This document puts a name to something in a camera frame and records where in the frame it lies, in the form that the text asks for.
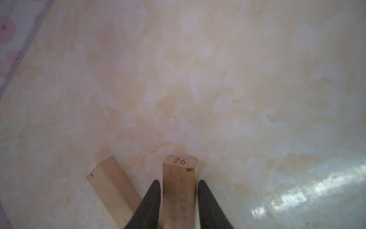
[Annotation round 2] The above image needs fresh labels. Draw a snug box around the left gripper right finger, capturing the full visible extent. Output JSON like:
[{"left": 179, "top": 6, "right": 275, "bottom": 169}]
[{"left": 197, "top": 180, "right": 234, "bottom": 229}]

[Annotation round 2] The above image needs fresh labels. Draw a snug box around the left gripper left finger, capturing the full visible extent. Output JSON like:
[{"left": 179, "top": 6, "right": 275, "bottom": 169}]
[{"left": 125, "top": 179, "right": 161, "bottom": 229}]

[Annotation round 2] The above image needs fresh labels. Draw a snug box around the natural wood block slanted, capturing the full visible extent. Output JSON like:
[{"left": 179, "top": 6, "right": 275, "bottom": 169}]
[{"left": 163, "top": 155, "right": 198, "bottom": 229}]

